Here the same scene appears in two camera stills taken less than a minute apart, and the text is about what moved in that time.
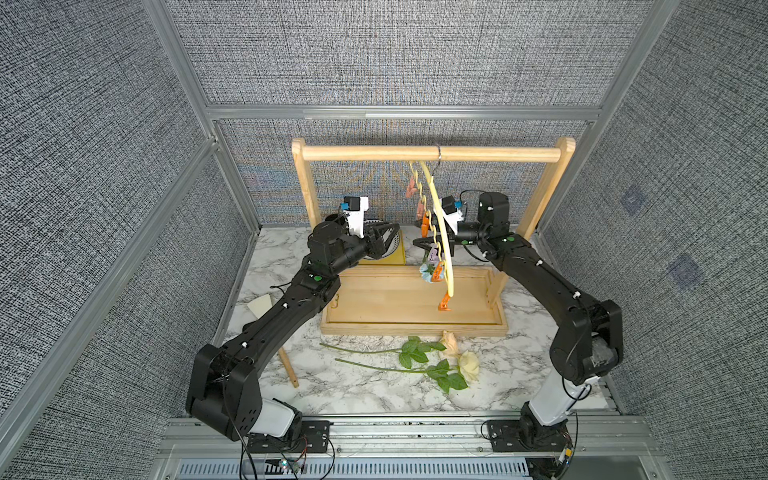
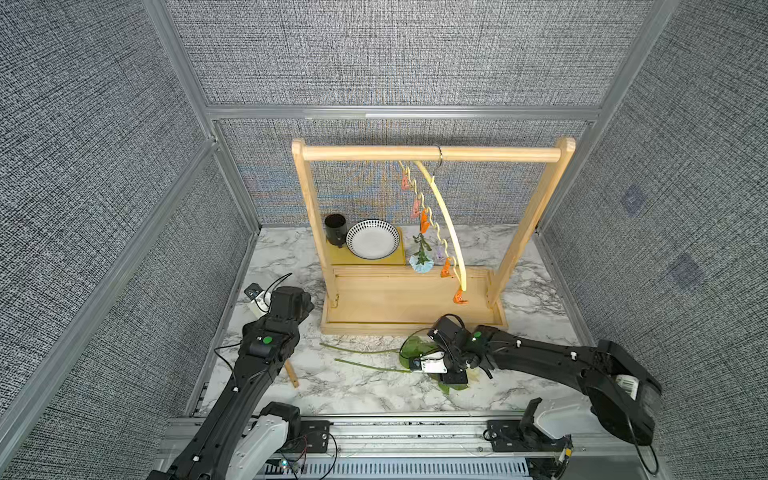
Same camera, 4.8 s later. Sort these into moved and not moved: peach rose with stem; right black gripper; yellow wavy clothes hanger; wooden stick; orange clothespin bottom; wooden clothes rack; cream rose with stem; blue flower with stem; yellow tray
Moved: yellow wavy clothes hanger; right black gripper; blue flower with stem; orange clothespin bottom
Not moved: peach rose with stem; wooden stick; yellow tray; cream rose with stem; wooden clothes rack
